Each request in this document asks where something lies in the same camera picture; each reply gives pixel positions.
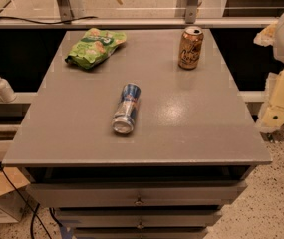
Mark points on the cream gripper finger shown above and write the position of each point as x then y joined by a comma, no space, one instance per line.
271,114

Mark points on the orange soda can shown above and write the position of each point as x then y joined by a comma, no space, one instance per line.
190,47

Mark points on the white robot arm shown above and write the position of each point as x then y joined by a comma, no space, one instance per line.
273,35

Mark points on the blue silver energy drink can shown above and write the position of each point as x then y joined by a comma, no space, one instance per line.
124,118

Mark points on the grey drawer cabinet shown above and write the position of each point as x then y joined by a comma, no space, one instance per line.
193,145

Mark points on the top drawer knob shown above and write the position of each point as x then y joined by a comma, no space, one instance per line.
139,202

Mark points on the drawer knob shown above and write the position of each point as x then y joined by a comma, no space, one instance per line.
139,202
140,226

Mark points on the green chip bag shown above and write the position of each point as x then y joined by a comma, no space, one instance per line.
94,47

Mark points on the white pump bottle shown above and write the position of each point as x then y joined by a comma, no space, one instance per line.
7,94

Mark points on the cardboard box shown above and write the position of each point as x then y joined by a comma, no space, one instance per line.
13,196

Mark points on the left metal bracket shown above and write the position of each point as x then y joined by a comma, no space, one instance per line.
70,9

